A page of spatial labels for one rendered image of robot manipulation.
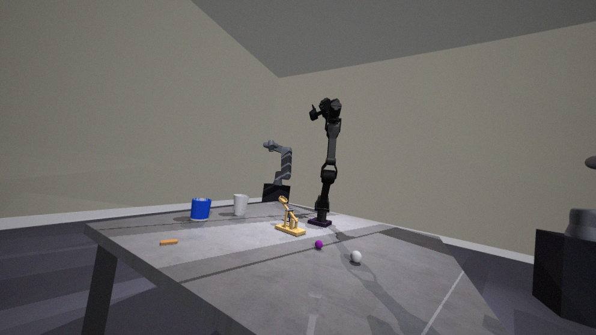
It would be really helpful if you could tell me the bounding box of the blue open-top cup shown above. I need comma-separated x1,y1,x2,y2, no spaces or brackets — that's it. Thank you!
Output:
190,198,211,221

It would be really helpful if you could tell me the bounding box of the orange rectangular bar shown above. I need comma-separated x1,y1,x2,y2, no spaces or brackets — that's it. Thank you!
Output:
160,239,178,246

